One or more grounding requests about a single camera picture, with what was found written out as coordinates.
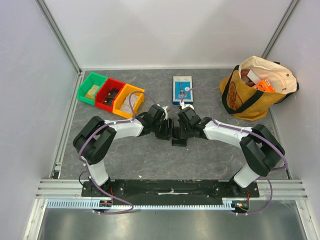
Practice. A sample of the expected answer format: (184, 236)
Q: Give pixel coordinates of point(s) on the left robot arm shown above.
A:
(94, 140)

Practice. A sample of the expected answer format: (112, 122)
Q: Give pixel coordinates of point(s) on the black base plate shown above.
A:
(174, 192)

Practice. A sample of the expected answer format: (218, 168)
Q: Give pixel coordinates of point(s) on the yellow plastic bin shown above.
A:
(128, 90)

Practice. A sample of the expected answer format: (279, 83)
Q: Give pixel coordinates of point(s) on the green plastic bin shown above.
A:
(87, 90)

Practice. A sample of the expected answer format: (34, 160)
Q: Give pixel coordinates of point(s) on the tan blocks in green bin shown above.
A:
(92, 91)

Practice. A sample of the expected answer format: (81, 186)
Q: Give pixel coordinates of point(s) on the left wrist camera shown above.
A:
(165, 115)

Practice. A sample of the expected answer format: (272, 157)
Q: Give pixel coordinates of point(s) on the black card holder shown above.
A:
(176, 140)

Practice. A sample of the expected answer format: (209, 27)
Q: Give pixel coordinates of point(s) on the black parts in red bin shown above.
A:
(108, 101)

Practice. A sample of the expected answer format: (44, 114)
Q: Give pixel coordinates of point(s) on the red plastic bin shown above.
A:
(107, 86)

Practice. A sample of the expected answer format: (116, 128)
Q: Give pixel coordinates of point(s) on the plastic bags in yellow bin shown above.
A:
(129, 101)

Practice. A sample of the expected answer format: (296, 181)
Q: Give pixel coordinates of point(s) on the yellow canvas tote bag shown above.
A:
(241, 100)

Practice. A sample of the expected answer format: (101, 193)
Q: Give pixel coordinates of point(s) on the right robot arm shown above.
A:
(260, 148)

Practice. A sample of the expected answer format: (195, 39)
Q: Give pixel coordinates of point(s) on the blue white box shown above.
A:
(180, 86)

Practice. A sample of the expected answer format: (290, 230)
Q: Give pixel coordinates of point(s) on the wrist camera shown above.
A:
(165, 115)
(183, 105)

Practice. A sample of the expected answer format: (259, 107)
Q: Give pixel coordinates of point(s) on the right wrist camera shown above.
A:
(183, 105)

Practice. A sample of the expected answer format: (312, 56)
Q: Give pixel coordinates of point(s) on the orange box in bag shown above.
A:
(264, 86)

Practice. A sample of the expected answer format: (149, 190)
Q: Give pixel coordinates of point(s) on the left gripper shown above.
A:
(164, 135)

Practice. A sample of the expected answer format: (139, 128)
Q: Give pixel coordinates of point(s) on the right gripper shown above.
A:
(179, 136)

